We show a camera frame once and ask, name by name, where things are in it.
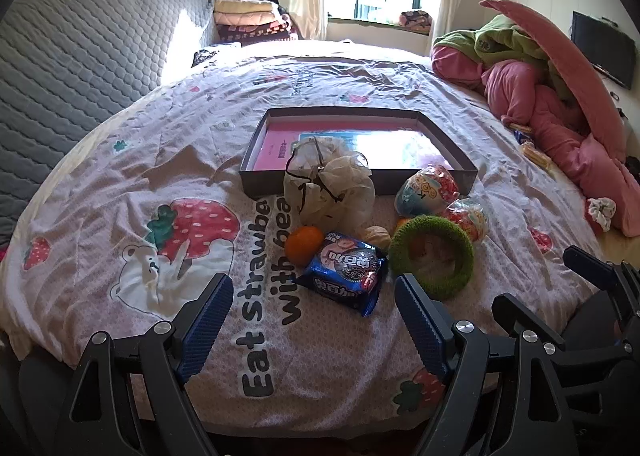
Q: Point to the black flat television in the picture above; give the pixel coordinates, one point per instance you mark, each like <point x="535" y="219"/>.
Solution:
<point x="602" y="46"/>

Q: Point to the patterned rolled blanket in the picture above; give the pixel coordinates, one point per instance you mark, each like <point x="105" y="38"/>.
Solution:
<point x="416" y="20"/>

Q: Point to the red toy egg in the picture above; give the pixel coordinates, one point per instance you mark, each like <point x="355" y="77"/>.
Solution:
<point x="465" y="218"/>

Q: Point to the small blue snack packet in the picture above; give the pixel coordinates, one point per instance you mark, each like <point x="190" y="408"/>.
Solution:
<point x="522" y="136"/>

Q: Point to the grey quilted headboard cover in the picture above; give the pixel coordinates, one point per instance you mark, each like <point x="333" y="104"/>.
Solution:
<point x="75" y="61"/>

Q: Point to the small yellow snack packet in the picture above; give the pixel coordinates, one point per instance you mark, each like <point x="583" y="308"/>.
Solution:
<point x="520" y="127"/>

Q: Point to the blue cookie packet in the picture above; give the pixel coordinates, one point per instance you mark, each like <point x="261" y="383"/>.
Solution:
<point x="345" y="271"/>

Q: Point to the white frilly cloth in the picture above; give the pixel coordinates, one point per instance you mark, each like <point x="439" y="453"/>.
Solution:
<point x="601" y="213"/>

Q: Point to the grey shallow cardboard box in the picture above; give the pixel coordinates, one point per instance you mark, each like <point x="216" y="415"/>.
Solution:
<point x="265" y="181"/>

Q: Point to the long pink pillow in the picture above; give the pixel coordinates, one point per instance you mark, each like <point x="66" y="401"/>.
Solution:
<point x="560" y="46"/>

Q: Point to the green fleece blanket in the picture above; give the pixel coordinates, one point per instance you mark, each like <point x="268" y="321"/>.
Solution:
<point x="500" y="36"/>

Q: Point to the strawberry printed bed sheet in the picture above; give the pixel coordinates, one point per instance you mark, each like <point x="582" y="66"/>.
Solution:
<point x="150" y="161"/>

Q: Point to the walnut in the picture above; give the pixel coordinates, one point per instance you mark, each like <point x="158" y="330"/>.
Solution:
<point x="376" y="237"/>

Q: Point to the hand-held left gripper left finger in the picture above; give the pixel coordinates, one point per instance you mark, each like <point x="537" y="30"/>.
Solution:
<point x="207" y="326"/>

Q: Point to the dark floral cloth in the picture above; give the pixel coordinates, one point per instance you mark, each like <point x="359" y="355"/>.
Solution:
<point x="206" y="56"/>

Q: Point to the pink folded blanket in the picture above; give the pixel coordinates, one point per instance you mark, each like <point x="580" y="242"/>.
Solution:
<point x="245" y="18"/>

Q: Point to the maroon patterned folded blanket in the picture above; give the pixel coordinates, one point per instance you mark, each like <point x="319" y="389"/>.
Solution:
<point x="260" y="30"/>

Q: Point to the pink duvet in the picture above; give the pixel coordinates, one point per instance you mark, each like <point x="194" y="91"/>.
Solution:
<point x="520" y="86"/>

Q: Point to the cream folded blanket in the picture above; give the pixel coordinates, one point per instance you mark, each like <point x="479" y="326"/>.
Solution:
<point x="245" y="5"/>

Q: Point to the blue toy egg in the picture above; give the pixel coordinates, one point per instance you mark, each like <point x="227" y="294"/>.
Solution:
<point x="420" y="196"/>

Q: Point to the orange tangerine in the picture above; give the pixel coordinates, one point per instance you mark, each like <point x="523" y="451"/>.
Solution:
<point x="304" y="246"/>

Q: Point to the beige organza scrunchie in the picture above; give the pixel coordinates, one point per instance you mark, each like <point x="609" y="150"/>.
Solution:
<point x="345" y="196"/>

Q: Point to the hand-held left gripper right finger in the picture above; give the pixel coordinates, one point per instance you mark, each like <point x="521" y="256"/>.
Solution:
<point x="422" y="326"/>

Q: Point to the small orange fruit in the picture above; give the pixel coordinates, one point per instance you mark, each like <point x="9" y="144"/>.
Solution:
<point x="401" y="225"/>

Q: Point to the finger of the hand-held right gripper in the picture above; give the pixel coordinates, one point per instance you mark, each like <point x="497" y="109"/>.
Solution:
<point x="592" y="266"/>
<point x="522" y="312"/>

